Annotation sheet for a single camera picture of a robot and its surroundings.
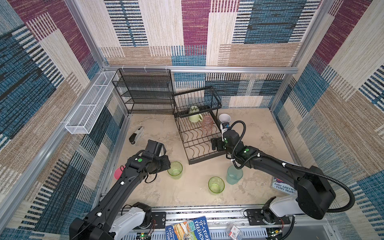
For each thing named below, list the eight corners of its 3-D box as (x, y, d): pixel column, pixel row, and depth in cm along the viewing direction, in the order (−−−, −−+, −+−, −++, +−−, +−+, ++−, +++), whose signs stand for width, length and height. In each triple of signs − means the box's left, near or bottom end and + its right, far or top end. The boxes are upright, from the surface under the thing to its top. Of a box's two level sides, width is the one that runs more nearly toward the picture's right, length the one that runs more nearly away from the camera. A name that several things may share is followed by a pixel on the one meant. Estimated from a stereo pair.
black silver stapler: (130, 144, 104) (128, 139, 100) (140, 129, 112) (138, 125, 108) (136, 145, 103) (133, 141, 99) (146, 130, 111) (144, 126, 107)
